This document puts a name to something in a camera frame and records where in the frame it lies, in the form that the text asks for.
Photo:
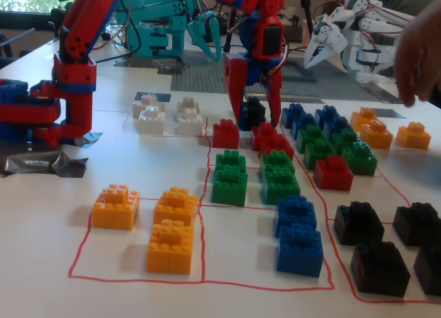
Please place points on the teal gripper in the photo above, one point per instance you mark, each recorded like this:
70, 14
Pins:
203, 30

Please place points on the blue and red gripper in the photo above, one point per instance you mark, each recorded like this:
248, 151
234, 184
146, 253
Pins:
241, 67

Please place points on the black lego block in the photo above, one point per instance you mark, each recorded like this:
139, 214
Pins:
418, 225
379, 269
429, 273
358, 225
255, 119
256, 100

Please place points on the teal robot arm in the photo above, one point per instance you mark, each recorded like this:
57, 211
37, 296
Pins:
155, 38

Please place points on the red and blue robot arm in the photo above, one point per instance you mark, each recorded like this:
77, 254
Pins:
76, 90

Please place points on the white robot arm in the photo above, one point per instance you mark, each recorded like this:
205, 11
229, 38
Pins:
372, 25

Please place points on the blue lego block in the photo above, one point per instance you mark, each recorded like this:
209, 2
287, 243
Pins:
339, 125
291, 112
325, 112
294, 211
305, 121
299, 252

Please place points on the red lego block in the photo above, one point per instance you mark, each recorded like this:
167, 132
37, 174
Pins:
225, 135
332, 176
256, 138
279, 143

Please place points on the white lego block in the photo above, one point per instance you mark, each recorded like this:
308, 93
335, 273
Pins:
151, 100
148, 123
189, 125
189, 106

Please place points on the green lego block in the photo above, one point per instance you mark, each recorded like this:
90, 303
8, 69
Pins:
310, 133
361, 161
318, 156
230, 159
277, 161
229, 190
280, 190
346, 138

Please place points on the yellow lego block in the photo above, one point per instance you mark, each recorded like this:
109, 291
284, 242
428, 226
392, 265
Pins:
377, 137
169, 249
115, 209
413, 137
361, 118
175, 206

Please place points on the person's hand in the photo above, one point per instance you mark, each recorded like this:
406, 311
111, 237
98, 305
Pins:
420, 56

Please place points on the grey lego baseplate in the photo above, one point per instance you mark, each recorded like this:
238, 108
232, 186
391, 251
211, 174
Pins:
203, 76

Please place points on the grey tape patch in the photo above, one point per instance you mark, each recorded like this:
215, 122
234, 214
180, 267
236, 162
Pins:
392, 114

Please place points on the duct tape under teal robot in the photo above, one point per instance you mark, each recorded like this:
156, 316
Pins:
165, 65

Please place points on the crumpled grey duct tape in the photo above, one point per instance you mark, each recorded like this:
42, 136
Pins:
41, 163

